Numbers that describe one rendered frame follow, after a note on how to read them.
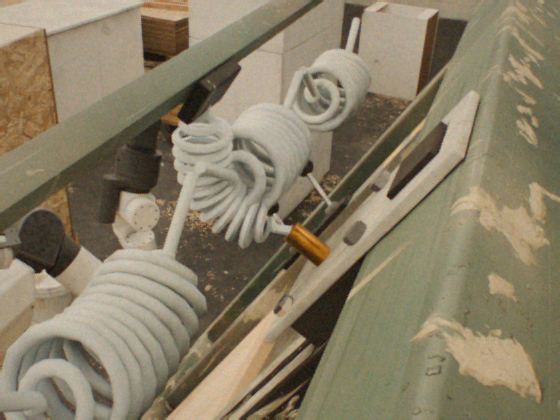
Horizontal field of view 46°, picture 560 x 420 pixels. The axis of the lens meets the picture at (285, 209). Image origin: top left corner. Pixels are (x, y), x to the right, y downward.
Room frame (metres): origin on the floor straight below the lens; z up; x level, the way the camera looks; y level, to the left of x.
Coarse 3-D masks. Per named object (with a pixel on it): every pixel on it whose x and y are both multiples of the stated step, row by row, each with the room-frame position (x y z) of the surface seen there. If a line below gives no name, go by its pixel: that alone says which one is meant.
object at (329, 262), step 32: (224, 64) 0.40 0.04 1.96; (192, 96) 0.37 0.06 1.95; (192, 128) 0.38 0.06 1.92; (224, 128) 0.40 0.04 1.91; (448, 128) 0.37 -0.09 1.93; (192, 160) 0.38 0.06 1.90; (224, 160) 0.39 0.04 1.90; (448, 160) 0.31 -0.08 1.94; (224, 192) 0.38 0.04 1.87; (384, 192) 0.38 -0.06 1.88; (416, 192) 0.31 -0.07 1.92; (224, 224) 0.38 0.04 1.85; (256, 224) 0.38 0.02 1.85; (352, 224) 0.39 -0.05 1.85; (384, 224) 0.32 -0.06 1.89; (320, 256) 0.37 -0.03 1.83; (352, 256) 0.32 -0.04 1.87; (320, 288) 0.33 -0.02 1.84; (288, 320) 0.33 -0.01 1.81; (320, 320) 0.35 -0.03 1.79; (288, 352) 0.40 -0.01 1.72; (320, 352) 0.35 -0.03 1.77; (256, 384) 0.41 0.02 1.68; (288, 384) 0.36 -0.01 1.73; (224, 416) 0.41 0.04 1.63; (256, 416) 0.36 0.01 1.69; (288, 416) 0.35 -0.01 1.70
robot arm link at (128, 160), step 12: (144, 132) 1.17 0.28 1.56; (156, 132) 1.18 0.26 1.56; (132, 144) 1.16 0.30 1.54; (144, 144) 1.17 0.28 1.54; (156, 144) 1.18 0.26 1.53; (120, 156) 1.17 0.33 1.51; (132, 156) 1.16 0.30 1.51; (144, 156) 1.16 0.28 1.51; (156, 156) 1.18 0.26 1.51; (120, 168) 1.16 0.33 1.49; (132, 168) 1.15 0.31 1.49; (144, 168) 1.16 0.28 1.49; (156, 168) 1.18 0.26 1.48
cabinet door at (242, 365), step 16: (272, 320) 0.88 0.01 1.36; (256, 336) 0.90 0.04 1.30; (240, 352) 0.91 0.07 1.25; (256, 352) 0.78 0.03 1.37; (224, 368) 0.92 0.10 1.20; (240, 368) 0.78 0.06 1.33; (256, 368) 0.75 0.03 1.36; (208, 384) 0.93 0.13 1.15; (224, 384) 0.81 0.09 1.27; (240, 384) 0.71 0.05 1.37; (192, 400) 0.94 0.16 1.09; (208, 400) 0.81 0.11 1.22; (224, 400) 0.70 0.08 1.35; (176, 416) 0.95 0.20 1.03; (192, 416) 0.82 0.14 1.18; (208, 416) 0.72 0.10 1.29
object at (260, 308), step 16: (400, 160) 0.97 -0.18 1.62; (368, 192) 0.98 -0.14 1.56; (352, 208) 0.99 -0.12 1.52; (336, 224) 1.00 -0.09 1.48; (288, 272) 1.02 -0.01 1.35; (272, 288) 1.03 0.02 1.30; (288, 288) 1.02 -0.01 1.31; (256, 304) 1.04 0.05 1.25; (272, 304) 1.03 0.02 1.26; (240, 320) 1.05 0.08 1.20; (256, 320) 1.04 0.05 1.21; (224, 336) 1.07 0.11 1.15; (240, 336) 1.05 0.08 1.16; (208, 352) 1.09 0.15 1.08; (224, 352) 1.07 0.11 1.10; (192, 368) 1.11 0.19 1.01; (208, 368) 1.08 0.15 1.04; (176, 384) 1.14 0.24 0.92; (192, 384) 1.09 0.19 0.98; (176, 400) 1.10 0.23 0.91
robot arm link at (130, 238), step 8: (112, 224) 1.19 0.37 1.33; (120, 224) 1.19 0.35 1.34; (128, 224) 1.19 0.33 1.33; (120, 232) 1.17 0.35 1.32; (128, 232) 1.19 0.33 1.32; (136, 232) 1.19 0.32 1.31; (144, 232) 1.19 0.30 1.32; (152, 232) 1.19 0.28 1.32; (120, 240) 1.17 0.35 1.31; (128, 240) 1.16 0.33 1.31; (136, 240) 1.16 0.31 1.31; (144, 240) 1.16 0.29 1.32; (152, 240) 1.16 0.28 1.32; (128, 248) 1.15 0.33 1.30; (136, 248) 1.14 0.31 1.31; (144, 248) 1.15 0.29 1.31; (152, 248) 1.16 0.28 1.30
